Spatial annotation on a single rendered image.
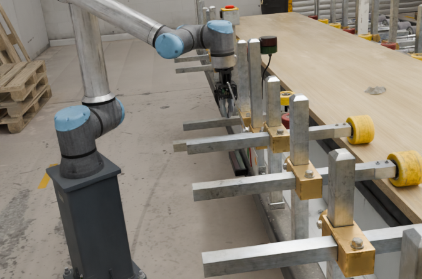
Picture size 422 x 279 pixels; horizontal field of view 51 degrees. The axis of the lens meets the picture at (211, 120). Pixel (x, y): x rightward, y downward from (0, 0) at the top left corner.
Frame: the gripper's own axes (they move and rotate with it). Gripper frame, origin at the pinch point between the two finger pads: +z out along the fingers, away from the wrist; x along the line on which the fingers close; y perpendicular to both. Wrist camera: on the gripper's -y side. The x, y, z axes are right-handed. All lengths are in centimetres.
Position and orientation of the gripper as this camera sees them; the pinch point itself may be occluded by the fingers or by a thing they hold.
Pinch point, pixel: (227, 115)
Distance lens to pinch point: 173.6
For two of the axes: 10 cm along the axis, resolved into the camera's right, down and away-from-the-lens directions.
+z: 1.0, 9.4, 3.3
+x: 9.9, -1.3, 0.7
